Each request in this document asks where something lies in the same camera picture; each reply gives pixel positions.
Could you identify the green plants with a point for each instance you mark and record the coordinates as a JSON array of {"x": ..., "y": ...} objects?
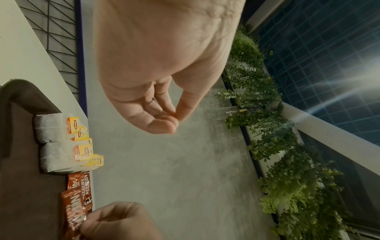
[{"x": 276, "y": 152}]

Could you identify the person's right hand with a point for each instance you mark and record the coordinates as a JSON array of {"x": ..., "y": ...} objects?
[{"x": 124, "y": 222}]

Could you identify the purple metal mesh railing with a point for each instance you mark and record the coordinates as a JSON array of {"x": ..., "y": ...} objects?
[{"x": 56, "y": 28}]

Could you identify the white beam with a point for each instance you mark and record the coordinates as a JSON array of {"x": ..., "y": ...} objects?
[
  {"x": 264, "y": 11},
  {"x": 332, "y": 140}
]

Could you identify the brown plastic tray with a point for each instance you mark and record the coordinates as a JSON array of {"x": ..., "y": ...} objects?
[{"x": 26, "y": 187}]

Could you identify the person's left hand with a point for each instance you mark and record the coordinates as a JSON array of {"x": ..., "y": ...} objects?
[{"x": 166, "y": 42}]

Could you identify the glass building facade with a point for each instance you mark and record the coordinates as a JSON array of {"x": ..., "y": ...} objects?
[{"x": 326, "y": 46}]

